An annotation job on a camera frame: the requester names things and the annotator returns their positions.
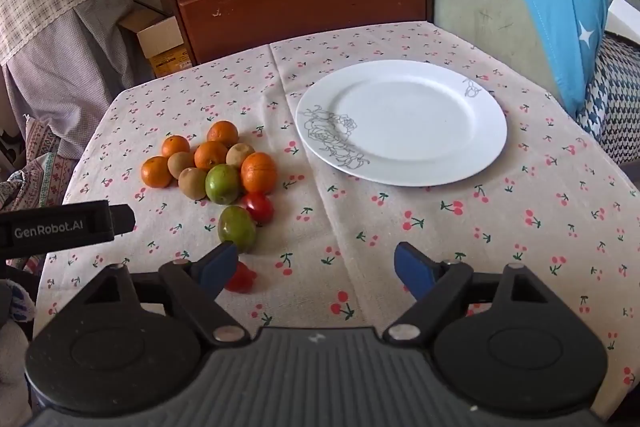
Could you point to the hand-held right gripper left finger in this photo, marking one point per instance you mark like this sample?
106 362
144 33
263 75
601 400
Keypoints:
222 264

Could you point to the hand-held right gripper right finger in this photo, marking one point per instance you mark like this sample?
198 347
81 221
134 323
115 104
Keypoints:
412 267

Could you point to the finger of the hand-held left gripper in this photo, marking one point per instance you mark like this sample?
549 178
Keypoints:
122 219

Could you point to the red cherry tomato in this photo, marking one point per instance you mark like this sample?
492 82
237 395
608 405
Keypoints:
241 279
258 207

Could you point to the green round fruit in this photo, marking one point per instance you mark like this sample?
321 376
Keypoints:
236 228
223 183

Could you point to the small orange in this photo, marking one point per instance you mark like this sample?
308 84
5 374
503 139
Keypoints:
210 155
223 133
175 145
156 171

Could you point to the brown kiwi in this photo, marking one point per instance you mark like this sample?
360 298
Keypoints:
180 164
240 154
192 183

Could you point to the large orange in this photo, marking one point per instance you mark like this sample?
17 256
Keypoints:
258 172

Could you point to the white floral plate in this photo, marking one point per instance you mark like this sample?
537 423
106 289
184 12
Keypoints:
400 122

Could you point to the cherry print tablecloth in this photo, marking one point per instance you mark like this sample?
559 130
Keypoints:
400 217

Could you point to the patterned floral cushion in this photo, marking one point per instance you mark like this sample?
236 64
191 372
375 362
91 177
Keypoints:
45 157

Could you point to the lilac checkered cloth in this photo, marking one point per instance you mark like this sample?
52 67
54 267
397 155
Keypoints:
65 67

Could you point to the open cardboard box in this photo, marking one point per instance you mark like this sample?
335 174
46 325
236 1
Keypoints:
160 39

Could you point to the houndstooth cushion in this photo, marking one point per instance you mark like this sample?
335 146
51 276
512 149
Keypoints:
620 97

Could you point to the brown wooden cabinet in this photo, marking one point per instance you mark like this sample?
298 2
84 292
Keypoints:
300 2

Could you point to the blue printed cloth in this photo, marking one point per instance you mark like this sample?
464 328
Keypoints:
565 7

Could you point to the white paper sheet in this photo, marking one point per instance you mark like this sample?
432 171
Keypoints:
625 19

